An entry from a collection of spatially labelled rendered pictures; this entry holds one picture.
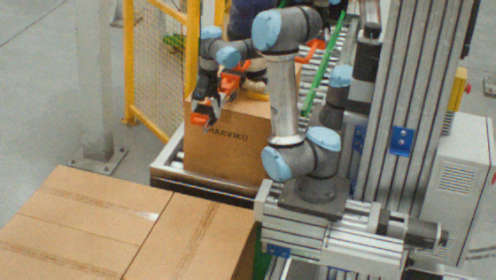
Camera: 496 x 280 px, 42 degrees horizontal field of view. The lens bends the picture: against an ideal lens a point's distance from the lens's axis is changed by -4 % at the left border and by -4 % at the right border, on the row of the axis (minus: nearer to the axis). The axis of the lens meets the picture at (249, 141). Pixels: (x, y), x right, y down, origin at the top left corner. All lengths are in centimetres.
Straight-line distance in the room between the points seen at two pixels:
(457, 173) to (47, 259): 160
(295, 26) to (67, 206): 145
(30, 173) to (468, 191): 273
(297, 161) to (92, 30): 196
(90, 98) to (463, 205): 237
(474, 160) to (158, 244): 131
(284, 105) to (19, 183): 238
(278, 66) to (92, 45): 196
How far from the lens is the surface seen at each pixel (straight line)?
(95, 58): 383
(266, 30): 196
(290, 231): 233
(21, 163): 427
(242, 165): 300
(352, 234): 227
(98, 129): 405
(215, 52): 234
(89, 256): 273
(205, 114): 252
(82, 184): 311
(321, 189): 221
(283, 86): 201
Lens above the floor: 238
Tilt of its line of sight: 33 degrees down
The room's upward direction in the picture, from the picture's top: 5 degrees clockwise
